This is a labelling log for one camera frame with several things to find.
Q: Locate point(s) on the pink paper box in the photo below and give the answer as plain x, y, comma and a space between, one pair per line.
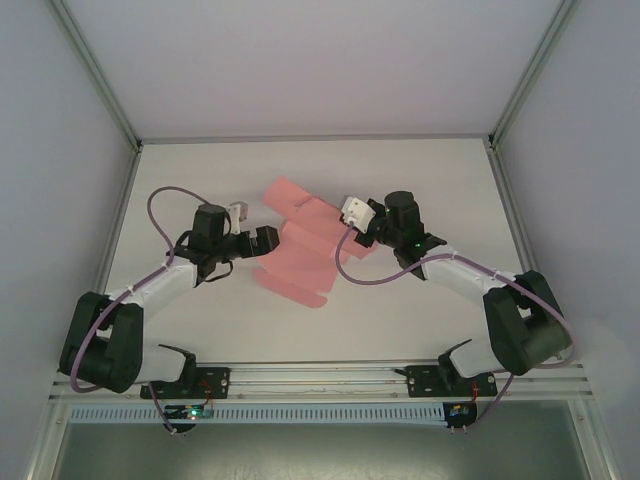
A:
300, 250

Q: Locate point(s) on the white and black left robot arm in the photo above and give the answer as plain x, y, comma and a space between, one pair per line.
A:
165, 280

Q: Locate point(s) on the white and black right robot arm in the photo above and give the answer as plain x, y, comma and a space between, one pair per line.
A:
460, 280

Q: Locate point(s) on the small circuit board green light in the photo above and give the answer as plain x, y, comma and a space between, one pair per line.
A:
192, 413

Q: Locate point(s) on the small circuit board blue part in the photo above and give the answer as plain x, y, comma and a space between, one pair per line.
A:
460, 411

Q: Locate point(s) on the aluminium table side rail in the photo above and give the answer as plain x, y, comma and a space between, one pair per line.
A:
510, 210
117, 235

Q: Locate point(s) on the aluminium frame back bar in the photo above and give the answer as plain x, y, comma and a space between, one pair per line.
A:
310, 138

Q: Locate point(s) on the aluminium mounting rail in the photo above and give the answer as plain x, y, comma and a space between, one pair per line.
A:
310, 375

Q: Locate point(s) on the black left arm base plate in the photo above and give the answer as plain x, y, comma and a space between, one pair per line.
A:
217, 382

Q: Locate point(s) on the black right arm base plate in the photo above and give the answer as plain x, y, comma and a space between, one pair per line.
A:
422, 382

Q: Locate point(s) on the aluminium frame post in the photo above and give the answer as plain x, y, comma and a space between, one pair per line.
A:
535, 70
95, 75

